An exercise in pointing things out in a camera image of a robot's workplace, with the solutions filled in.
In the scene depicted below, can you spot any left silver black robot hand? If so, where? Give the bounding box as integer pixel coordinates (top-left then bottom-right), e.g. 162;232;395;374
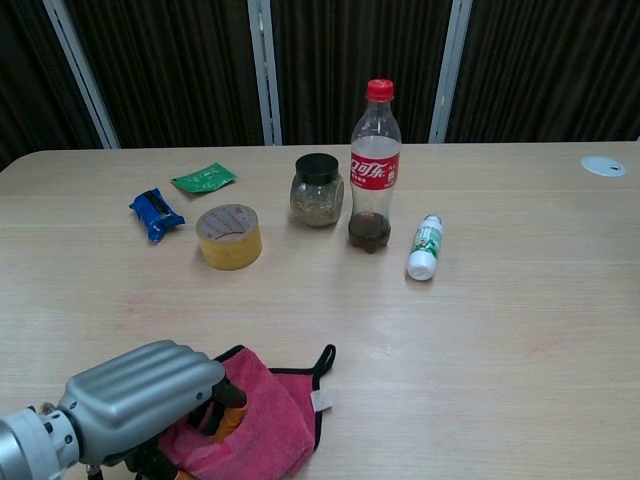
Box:
59;340;249;480

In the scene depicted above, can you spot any pink cloth with black trim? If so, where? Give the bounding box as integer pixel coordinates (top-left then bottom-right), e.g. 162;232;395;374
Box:
157;343;337;480

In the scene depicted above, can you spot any yellow packing tape roll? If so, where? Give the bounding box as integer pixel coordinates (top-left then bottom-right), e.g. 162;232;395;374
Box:
195;202;263;272

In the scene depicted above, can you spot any blue snack packet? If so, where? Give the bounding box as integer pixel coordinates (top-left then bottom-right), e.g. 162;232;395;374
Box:
129;187;186;245

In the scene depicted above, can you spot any green sachet packet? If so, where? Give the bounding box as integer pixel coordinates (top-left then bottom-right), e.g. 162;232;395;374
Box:
170;161;238;197

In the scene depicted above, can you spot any glass jar with black lid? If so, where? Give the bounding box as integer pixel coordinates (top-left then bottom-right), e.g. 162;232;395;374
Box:
289;153;347;229

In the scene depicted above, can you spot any cola bottle with red cap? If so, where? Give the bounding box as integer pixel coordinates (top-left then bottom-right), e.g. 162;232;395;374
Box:
347;78;403;255

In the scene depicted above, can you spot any dark fabric partition panel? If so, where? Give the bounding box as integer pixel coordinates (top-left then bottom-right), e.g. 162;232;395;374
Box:
446;0;640;144
0;0;109;171
64;0;266;150
269;0;454;146

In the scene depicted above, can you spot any small white green-label bottle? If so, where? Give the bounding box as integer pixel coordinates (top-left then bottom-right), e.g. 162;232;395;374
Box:
406;212;445;282

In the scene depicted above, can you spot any grey partition frame post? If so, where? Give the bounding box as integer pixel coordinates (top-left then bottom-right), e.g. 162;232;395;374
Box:
428;0;475;145
42;0;122;150
247;0;284;147

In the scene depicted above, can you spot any white round cable grommet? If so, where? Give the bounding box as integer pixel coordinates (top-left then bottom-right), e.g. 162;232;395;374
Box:
580;155;627;178

